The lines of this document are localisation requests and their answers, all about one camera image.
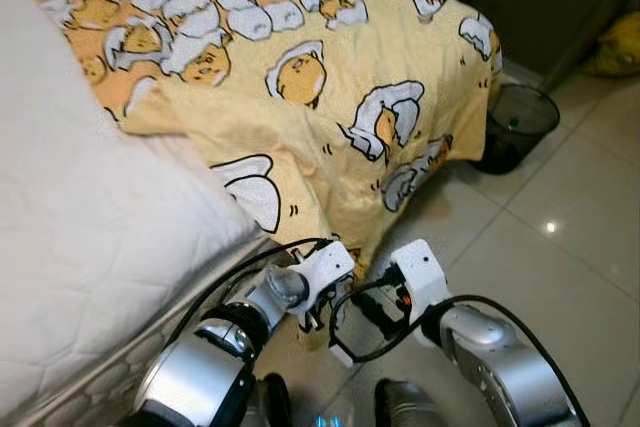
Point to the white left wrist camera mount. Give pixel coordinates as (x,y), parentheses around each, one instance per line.
(325,267)

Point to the dark right robot foot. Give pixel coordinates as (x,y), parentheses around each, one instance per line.
(405,409)

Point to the dark robot foot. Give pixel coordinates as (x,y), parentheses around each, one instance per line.
(405,409)
(270,407)

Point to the yellow plush toy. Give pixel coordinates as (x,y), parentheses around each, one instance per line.
(615,47)

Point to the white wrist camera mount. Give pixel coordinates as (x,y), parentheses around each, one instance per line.
(420,272)
(325,267)

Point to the yellow egg print duvet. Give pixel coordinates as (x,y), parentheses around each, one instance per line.
(300,127)

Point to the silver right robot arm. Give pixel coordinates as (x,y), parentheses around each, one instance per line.
(500,367)

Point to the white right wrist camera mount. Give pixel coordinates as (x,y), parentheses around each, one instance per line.
(420,272)

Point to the black mesh waste bin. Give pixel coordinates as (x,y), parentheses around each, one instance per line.
(515,142)

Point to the white quilted mattress pad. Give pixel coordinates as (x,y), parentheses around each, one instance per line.
(90,207)

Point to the dark left robot foot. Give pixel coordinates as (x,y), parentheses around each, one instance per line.
(270,407)

